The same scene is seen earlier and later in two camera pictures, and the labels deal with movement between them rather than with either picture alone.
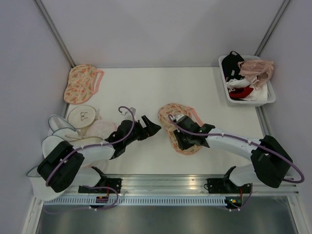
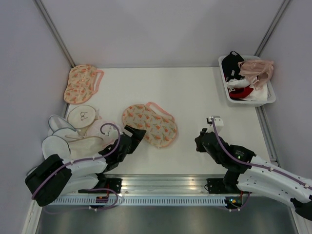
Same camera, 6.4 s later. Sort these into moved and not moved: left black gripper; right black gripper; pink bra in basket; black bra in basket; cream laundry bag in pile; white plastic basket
Moved: left black gripper; right black gripper
Not moved: cream laundry bag in pile; black bra in basket; white plastic basket; pink bra in basket
